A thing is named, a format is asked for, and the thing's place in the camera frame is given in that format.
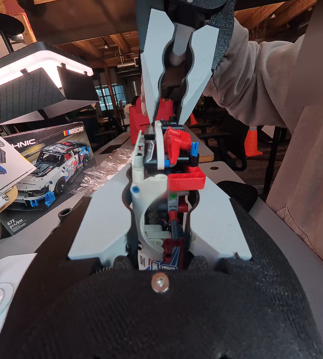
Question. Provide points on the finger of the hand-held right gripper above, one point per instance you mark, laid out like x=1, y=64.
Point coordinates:
x=202, y=64
x=153, y=61

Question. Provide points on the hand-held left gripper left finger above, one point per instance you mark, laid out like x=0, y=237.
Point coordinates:
x=102, y=224

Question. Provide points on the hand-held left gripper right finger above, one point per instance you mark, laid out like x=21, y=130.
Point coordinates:
x=217, y=224

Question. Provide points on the toy brick race car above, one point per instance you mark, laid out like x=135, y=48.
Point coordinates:
x=150, y=196

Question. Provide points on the person's right forearm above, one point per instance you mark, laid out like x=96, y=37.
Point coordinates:
x=262, y=84

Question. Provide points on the black mesh pad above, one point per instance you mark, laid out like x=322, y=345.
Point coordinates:
x=240, y=193

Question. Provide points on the black toy tire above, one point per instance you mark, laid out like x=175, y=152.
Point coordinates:
x=65, y=214

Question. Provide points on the orange traffic cone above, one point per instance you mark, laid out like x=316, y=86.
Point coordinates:
x=252, y=143
x=193, y=120

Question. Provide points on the clear plastic bag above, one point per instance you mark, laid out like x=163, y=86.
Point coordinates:
x=108, y=168

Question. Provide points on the toy car box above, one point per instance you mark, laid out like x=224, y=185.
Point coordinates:
x=52, y=168

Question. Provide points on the person's beige hoodie torso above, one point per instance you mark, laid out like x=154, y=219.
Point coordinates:
x=313, y=168

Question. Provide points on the studio light panel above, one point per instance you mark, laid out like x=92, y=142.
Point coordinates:
x=24, y=92

